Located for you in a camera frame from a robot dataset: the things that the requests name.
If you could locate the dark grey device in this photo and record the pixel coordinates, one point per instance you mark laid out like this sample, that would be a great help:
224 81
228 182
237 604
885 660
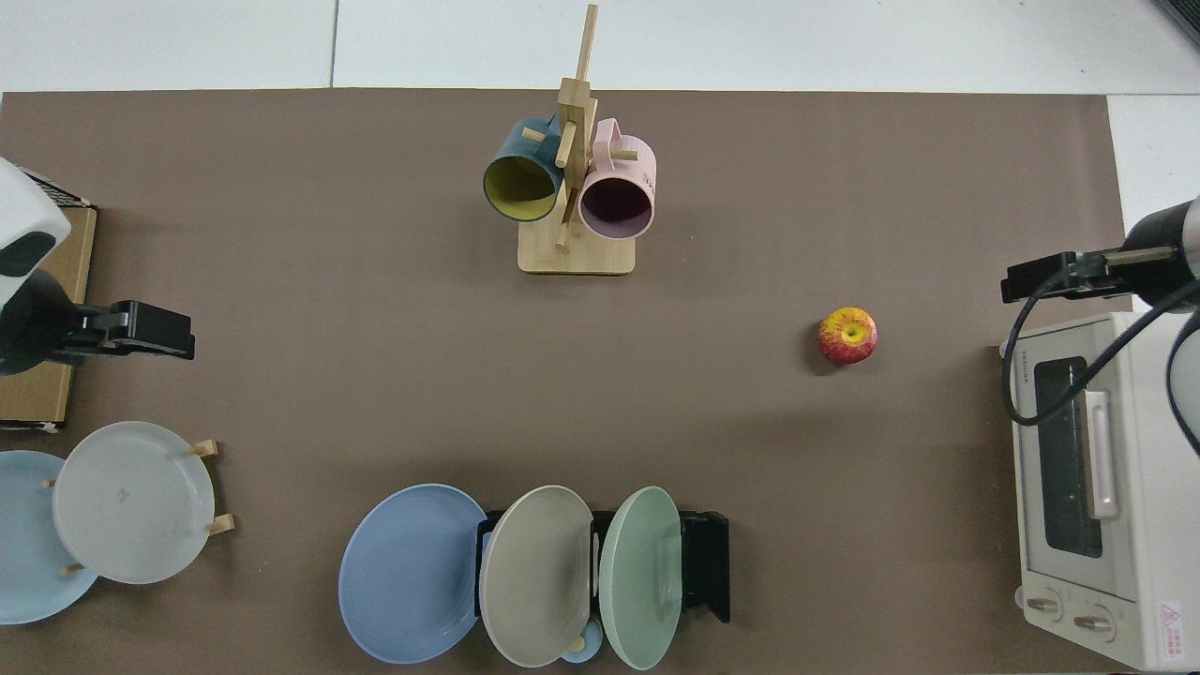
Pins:
1183 17

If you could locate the pink cup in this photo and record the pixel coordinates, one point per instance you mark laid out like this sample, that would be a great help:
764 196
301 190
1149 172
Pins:
623 164

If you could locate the small blue round thing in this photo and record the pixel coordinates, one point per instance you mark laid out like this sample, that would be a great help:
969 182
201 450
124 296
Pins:
592 649

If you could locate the pale toaster oven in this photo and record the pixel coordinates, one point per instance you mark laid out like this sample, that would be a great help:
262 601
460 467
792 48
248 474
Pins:
1153 525

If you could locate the dark teal cup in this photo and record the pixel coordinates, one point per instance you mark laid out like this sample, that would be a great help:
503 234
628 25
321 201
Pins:
520 183

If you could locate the black dish rack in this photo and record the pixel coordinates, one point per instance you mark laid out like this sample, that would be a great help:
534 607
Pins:
705 562

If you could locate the red yellow apple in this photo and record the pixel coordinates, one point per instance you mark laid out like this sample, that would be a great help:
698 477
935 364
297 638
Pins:
848 337

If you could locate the beige plate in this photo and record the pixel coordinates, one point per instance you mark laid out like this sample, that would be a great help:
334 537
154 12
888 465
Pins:
534 581

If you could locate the green plate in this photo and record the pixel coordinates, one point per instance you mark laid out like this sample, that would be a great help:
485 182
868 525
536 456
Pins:
637 581

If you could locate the light blue plate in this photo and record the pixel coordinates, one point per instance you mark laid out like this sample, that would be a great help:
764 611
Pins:
23 544

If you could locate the wooden peg plate rack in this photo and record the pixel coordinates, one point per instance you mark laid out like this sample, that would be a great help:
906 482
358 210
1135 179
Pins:
221 524

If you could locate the wooden cup stand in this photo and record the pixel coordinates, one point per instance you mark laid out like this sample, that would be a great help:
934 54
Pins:
577 255

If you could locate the brown table cloth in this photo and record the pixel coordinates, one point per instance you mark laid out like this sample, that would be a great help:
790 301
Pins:
281 281

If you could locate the pale grey plate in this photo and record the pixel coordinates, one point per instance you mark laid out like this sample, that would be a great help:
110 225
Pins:
131 502

